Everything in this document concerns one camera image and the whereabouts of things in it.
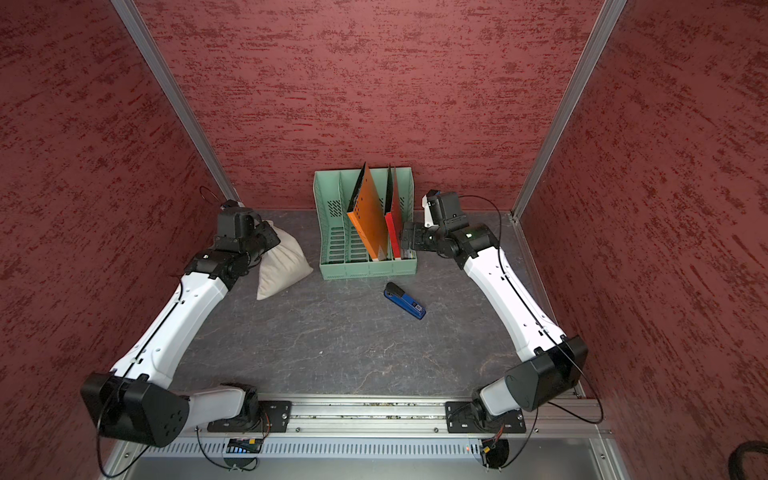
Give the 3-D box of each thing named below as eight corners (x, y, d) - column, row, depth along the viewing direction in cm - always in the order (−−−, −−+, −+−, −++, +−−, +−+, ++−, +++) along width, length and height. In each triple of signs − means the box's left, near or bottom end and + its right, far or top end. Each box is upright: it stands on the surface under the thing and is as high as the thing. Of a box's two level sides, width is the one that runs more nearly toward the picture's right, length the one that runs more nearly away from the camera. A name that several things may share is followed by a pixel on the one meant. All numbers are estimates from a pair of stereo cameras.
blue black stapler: (382, 295, 99) (382, 288, 95) (389, 287, 101) (389, 280, 97) (421, 320, 93) (422, 314, 89) (427, 311, 95) (428, 304, 91)
